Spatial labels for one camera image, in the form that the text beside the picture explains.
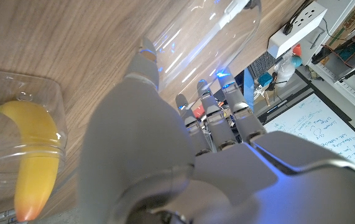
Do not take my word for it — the teal cube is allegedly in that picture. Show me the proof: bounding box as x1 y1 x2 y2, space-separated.
257 72 274 88

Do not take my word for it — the black laptop blue lid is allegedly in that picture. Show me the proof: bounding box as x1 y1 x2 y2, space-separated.
242 51 277 113

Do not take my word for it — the cardboard box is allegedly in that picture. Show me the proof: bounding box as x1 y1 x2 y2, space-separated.
326 0 355 38

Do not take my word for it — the yellow banana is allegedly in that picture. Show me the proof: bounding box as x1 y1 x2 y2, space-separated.
0 100 62 222

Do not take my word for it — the white power strip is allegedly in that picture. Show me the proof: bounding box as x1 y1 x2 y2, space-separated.
267 1 328 59

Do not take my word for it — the whiteboard with black frame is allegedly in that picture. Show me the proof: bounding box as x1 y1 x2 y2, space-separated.
262 91 355 169

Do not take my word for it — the white shelf cabinet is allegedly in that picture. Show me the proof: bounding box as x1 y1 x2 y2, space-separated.
298 0 355 125

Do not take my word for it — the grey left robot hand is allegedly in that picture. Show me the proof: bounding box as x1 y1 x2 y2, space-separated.
77 37 355 224

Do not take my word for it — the black power strip cord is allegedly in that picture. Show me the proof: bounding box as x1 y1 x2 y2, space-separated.
282 0 310 35

